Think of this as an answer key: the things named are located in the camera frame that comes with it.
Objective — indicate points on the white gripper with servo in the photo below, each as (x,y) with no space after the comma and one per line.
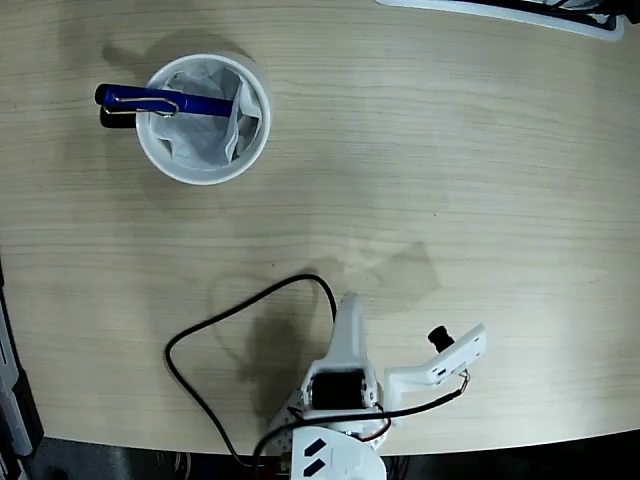
(334,390)

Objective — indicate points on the blue pen with metal clip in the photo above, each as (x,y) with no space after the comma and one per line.
(130,95)

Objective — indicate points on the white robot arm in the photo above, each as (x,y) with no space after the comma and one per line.
(340,455)

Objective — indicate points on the crumpled white tissue paper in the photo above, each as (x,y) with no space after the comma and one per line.
(200,145)

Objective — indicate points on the black device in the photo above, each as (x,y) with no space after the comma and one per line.
(632,10)

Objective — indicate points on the wrist camera on white mount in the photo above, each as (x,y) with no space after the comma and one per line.
(430,372)

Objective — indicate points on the white perforated base bracket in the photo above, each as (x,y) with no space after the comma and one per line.
(282,425)

